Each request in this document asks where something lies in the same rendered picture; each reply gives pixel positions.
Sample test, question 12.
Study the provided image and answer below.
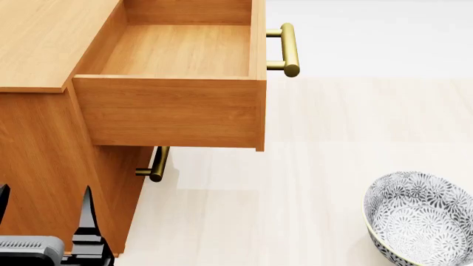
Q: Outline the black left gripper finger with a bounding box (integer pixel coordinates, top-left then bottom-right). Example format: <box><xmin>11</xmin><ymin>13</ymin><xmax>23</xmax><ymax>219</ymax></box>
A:
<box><xmin>71</xmin><ymin>185</ymin><xmax>103</xmax><ymax>243</ymax></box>
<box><xmin>0</xmin><ymin>183</ymin><xmax>11</xmax><ymax>226</ymax></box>

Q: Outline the wooden cabinet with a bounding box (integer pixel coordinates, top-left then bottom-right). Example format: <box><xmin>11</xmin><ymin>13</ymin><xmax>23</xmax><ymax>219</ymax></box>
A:
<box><xmin>0</xmin><ymin>0</ymin><xmax>156</xmax><ymax>259</ymax></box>

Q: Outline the open wooden drawer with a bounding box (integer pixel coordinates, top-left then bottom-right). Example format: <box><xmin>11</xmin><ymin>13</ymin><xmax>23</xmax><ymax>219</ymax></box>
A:
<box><xmin>72</xmin><ymin>0</ymin><xmax>268</xmax><ymax>153</ymax></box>

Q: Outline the black white floral bowl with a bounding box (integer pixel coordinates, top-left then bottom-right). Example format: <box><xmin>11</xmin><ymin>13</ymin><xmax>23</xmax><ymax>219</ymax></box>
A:
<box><xmin>362</xmin><ymin>171</ymin><xmax>473</xmax><ymax>266</ymax></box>

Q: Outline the grey gripper camera box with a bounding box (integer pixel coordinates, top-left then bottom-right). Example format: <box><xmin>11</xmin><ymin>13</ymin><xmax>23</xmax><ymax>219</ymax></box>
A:
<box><xmin>0</xmin><ymin>235</ymin><xmax>66</xmax><ymax>266</ymax></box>

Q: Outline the brass bar drawer handle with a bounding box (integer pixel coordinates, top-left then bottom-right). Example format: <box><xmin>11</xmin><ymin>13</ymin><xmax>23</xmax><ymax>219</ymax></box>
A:
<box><xmin>135</xmin><ymin>146</ymin><xmax>171</xmax><ymax>183</ymax></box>
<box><xmin>265</xmin><ymin>22</ymin><xmax>301</xmax><ymax>78</ymax></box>

